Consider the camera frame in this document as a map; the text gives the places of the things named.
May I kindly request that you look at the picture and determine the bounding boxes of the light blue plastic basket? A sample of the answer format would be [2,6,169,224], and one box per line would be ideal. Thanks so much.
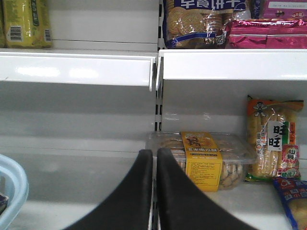
[0,155,29,230]

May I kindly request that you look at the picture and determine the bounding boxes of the pink snack pack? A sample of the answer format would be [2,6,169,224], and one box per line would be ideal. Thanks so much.
[225,0,307,50]

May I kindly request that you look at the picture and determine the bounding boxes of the orange rice cracker bag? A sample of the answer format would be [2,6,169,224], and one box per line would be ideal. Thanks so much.
[246,96,304,182]

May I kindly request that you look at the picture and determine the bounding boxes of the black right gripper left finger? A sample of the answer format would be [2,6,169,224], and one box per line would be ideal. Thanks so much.
[65,149,153,230]

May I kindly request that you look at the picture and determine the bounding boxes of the breakfast biscuit blue pack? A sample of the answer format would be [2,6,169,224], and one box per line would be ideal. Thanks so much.
[163,0,251,49]

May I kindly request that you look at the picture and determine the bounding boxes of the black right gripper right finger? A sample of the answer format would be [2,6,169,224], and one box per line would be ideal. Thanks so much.
[156,148,253,230]

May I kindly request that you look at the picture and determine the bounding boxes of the yellow pear drink bottle back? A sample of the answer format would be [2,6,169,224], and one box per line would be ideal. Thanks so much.
[0,0,52,48]

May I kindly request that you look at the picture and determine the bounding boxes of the white store shelving unit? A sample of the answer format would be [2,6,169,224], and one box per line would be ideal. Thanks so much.
[0,0,307,230]

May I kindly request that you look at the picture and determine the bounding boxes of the blue snack bag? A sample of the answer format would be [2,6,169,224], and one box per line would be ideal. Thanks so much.
[273,177,307,230]

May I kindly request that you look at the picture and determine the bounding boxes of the clear plastic cookie tub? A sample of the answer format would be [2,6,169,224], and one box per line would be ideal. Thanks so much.
[146,131,257,192]

